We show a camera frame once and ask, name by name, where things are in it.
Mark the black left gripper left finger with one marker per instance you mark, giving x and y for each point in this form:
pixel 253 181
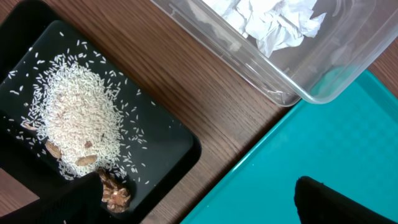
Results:
pixel 77 202

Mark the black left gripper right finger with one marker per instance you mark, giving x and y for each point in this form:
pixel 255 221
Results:
pixel 318 204

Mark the large white napkin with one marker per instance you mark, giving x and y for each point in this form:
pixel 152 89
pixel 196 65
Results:
pixel 274 24

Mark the brown food scraps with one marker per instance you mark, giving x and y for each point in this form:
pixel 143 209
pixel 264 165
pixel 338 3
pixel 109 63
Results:
pixel 115 195

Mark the teal plastic tray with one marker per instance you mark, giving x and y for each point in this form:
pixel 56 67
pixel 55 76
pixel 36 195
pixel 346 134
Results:
pixel 349 144

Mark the white rice pile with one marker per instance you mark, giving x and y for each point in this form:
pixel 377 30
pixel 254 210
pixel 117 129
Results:
pixel 65 94

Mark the black plastic tray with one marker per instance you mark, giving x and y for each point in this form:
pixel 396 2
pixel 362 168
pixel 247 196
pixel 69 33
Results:
pixel 157 150

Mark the clear plastic bin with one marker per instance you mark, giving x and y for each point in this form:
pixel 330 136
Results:
pixel 352 35

